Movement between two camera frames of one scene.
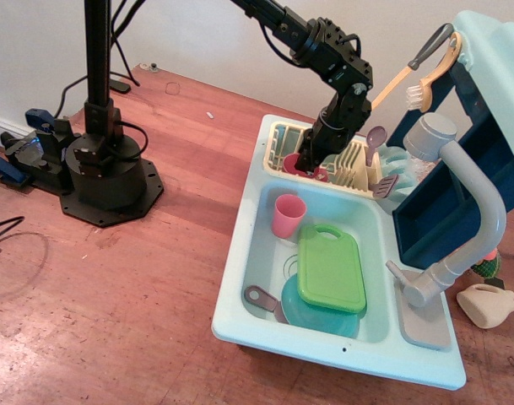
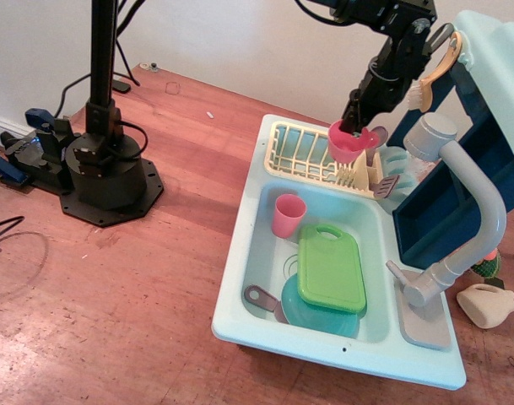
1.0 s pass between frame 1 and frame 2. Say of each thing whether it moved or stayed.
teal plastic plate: stayed
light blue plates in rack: stayed
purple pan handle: stayed
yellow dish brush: stayed
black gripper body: moved
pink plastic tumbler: stayed
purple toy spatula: stayed
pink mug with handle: moved
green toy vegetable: stayed
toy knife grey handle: stayed
